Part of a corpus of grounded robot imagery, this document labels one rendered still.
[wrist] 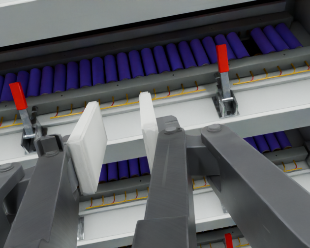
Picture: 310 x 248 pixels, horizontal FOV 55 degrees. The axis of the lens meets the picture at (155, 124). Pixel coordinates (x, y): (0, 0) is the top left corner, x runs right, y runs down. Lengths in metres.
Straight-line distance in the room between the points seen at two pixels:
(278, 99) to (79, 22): 0.28
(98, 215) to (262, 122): 0.32
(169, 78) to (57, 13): 0.18
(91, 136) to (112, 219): 0.39
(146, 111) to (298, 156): 0.46
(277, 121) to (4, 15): 0.36
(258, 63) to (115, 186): 0.31
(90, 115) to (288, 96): 0.33
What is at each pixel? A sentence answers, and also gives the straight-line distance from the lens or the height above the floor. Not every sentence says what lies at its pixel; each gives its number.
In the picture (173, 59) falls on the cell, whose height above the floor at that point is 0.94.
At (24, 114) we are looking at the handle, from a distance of 0.42.
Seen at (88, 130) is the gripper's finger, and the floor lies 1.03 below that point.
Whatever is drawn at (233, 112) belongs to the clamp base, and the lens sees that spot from 0.42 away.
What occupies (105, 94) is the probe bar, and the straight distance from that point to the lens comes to 0.44.
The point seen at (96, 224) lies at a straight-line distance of 0.55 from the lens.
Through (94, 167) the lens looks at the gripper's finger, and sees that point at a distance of 0.16.
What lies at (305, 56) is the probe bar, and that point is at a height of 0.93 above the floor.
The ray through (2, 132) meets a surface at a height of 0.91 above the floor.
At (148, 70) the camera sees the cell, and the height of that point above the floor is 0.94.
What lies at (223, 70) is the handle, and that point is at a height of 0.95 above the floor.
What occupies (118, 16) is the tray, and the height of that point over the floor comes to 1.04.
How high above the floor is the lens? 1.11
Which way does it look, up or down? 32 degrees down
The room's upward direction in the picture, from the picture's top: 10 degrees counter-clockwise
